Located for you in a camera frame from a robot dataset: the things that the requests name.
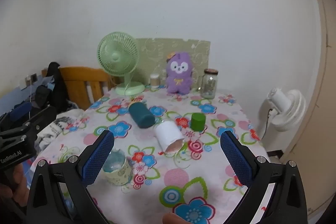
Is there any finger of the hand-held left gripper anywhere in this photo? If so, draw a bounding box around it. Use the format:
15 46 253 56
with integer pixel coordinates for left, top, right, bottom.
0 103 33 130
24 106 57 136

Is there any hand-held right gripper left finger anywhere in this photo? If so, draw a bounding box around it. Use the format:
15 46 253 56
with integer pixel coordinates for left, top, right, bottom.
26 130 115 224

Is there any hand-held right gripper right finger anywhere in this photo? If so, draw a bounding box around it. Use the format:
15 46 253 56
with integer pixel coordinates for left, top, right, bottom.
220 130 307 224

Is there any pale green patterned cup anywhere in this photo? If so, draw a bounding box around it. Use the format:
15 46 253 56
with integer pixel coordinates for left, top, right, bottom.
102 150 133 186

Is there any small green cup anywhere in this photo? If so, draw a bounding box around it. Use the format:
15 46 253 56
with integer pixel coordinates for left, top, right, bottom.
190 113 205 132

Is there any teal cup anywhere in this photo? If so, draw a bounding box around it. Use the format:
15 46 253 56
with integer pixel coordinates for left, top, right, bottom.
128 102 155 129

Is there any white cup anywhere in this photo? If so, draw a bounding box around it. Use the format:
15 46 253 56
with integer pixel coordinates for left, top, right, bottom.
154 120 185 154

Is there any person's left hand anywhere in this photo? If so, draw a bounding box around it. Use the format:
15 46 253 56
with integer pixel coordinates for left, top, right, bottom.
0 165 29 199

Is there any person's right hand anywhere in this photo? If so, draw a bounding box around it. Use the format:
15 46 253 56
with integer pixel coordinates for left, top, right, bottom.
162 213 185 224

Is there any white printed cloth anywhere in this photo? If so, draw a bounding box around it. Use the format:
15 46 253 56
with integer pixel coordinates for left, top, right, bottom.
37 109 88 151

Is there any black bag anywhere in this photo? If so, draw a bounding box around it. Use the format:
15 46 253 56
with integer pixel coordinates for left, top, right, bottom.
35 86 51 109

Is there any black garment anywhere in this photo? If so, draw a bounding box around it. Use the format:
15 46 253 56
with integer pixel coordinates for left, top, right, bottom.
47 62 69 113

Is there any wooden chair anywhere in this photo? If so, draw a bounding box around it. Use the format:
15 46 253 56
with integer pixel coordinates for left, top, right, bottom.
42 67 116 110

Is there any floral tablecloth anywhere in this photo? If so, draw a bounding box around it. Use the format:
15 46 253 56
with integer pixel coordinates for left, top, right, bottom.
30 85 268 224

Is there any white fan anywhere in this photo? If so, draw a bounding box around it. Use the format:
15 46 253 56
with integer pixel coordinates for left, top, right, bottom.
259 88 307 132

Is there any glass jar with cork lid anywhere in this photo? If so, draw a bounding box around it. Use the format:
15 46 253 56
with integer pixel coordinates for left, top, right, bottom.
201 69 219 99

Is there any green desk fan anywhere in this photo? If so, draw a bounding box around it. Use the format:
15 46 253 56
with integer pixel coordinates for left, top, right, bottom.
97 31 146 96

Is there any small beige jar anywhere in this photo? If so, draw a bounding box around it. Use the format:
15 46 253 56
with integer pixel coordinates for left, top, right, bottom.
150 73 160 89

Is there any purple plush toy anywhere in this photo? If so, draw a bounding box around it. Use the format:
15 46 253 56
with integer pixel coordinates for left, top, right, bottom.
165 51 195 95

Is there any wall socket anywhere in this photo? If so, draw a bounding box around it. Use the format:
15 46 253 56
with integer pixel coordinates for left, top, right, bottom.
25 73 38 88

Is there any black fan cable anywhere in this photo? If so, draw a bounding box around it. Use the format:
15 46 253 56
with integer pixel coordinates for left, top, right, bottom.
264 108 274 136

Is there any beige door frame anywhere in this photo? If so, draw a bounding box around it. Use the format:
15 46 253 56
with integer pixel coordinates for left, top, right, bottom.
306 0 336 164

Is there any green patterned wall panel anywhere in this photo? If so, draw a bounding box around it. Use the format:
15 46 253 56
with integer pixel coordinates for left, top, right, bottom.
135 38 211 88

